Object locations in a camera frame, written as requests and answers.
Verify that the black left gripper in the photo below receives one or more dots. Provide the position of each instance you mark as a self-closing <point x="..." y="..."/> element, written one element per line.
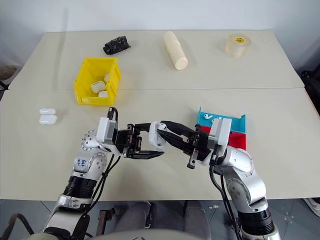
<point x="123" y="141"/>

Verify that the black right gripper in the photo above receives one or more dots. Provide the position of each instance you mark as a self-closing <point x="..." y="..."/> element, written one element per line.
<point x="201" y="147"/>

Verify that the white earbud case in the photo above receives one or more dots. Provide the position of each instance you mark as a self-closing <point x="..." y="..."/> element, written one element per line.
<point x="103" y="94"/>
<point x="47" y="111"/>
<point x="97" y="86"/>
<point x="155" y="138"/>
<point x="48" y="119"/>

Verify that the white earbud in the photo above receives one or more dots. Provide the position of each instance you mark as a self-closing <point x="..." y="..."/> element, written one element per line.
<point x="163" y="126"/>
<point x="215" y="119"/>
<point x="207" y="116"/>

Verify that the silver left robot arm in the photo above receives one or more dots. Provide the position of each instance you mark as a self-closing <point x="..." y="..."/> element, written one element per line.
<point x="86" y="162"/>

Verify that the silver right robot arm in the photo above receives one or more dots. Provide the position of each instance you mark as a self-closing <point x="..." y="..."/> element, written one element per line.
<point x="237" y="162"/>

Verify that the closed white earbud case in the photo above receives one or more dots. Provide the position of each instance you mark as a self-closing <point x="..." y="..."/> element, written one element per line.
<point x="97" y="86"/>
<point x="48" y="119"/>
<point x="103" y="94"/>
<point x="47" y="111"/>

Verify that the yellow plastic bin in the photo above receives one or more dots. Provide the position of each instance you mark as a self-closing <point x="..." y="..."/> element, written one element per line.
<point x="86" y="96"/>

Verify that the red plastic tray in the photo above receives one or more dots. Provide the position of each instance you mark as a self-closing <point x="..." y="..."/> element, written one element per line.
<point x="237" y="141"/>

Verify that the blue plastic tray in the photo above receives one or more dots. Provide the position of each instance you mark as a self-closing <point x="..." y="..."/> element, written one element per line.
<point x="237" y="123"/>

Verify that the cream cylindrical bottle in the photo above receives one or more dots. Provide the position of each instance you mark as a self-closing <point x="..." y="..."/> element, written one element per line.
<point x="175" y="50"/>

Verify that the black folded fabric bundle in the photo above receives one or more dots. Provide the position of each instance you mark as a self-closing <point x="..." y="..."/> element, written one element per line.
<point x="116" y="45"/>

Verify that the translucent tape roll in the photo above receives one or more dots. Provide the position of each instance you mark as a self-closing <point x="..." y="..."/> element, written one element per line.
<point x="237" y="46"/>

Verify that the black chair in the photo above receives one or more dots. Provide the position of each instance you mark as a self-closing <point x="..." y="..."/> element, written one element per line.
<point x="311" y="87"/>

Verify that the white sneaker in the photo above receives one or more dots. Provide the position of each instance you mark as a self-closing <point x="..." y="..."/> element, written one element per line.
<point x="313" y="206"/>

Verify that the brown round stool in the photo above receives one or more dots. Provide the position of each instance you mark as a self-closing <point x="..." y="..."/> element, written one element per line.
<point x="7" y="73"/>

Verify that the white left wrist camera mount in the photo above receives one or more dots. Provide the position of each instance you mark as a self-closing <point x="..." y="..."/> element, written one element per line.
<point x="105" y="131"/>

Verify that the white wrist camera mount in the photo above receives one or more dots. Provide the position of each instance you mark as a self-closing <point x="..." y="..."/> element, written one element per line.
<point x="221" y="132"/>
<point x="105" y="131"/>

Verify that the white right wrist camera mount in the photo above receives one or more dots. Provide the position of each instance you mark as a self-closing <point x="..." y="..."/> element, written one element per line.
<point x="221" y="132"/>

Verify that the rusty metal bracket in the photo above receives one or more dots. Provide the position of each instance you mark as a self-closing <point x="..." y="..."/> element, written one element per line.
<point x="103" y="220"/>

